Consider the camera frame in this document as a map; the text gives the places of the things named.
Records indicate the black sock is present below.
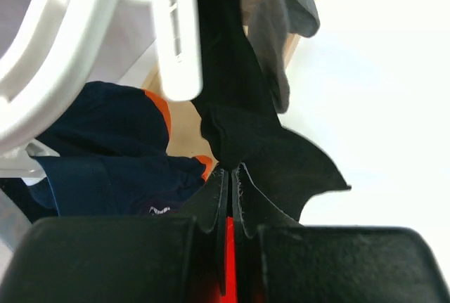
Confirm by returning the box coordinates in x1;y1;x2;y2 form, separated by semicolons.
195;104;351;221
193;0;280;134

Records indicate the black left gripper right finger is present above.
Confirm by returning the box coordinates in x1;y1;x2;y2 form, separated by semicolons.
231;165;449;302

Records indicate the red plastic tray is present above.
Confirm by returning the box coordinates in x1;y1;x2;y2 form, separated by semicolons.
203;215;264;303

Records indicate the grey sock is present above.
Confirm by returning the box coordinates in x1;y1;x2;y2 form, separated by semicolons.
240;0;321;114

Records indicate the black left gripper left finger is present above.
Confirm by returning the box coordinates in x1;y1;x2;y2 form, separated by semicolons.
1;168;229;302

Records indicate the white plastic clip hanger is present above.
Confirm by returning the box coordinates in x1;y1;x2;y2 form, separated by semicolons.
1;0;203;179

